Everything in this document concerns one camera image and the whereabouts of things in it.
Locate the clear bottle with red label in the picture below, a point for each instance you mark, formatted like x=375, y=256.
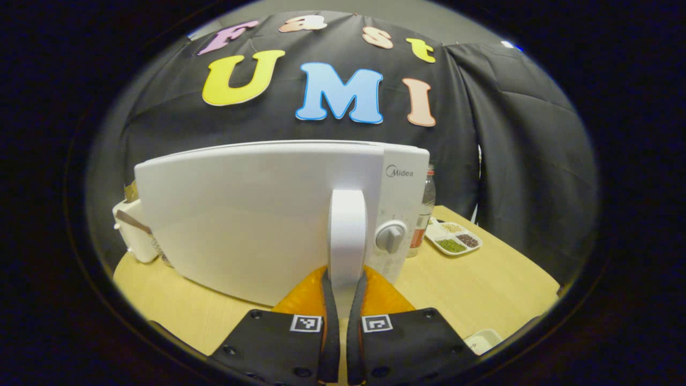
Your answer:
x=423, y=220

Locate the white toaster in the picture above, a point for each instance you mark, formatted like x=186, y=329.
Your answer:
x=134, y=236

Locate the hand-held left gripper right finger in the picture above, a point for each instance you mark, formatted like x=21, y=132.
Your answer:
x=407, y=343

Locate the white patterned plate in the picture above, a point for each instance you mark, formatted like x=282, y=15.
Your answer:
x=484, y=340

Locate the black backdrop cloth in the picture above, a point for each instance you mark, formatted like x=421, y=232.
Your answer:
x=509, y=161

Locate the brown bread slice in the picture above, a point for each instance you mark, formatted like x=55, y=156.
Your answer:
x=131, y=192

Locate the white divided dish with beans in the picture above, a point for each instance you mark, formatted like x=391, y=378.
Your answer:
x=455, y=238

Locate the white microwave oven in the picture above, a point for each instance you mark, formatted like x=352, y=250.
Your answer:
x=246, y=214

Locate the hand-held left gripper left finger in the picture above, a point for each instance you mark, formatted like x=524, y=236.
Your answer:
x=268, y=343

